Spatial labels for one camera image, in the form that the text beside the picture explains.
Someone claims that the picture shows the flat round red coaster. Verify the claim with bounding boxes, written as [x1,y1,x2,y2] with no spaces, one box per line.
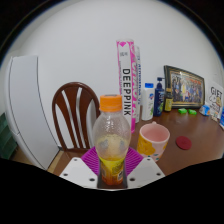
[175,135,193,151]

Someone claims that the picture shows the framed group photo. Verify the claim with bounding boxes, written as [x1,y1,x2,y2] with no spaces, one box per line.
[163,65,206,109]

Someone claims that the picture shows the white refrigerator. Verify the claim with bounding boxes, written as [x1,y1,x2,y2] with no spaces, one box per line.
[3,55,63,171]

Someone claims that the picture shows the pink mug with yellow print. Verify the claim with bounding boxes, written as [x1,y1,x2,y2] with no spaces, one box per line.
[136,121,171,163]

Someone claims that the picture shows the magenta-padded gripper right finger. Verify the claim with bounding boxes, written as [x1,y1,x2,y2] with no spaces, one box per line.
[124,146,166,188]

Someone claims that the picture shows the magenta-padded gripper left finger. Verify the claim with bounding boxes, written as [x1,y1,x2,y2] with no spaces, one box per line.
[59,146,101,188]

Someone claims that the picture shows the blue and white tissue pack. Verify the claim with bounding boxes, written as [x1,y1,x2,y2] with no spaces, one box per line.
[199,104,212,117]

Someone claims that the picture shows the dark blue pump bottle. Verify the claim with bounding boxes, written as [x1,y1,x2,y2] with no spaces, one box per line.
[153,77,166,118]

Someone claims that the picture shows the white bottle with blue cap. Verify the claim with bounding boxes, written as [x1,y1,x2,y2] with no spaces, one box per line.
[141,82,155,122]

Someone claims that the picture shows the orange juice bottle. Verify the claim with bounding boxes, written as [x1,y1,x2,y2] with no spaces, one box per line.
[92,94,132,187]

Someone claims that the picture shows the white paper gift bag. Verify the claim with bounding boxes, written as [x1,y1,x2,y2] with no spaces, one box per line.
[204,80,224,121]

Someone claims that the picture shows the brown wooden chair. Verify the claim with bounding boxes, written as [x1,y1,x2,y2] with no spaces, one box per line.
[51,82,101,160]

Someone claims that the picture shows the green crate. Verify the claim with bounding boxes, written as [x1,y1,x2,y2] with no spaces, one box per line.
[0,112,18,160]

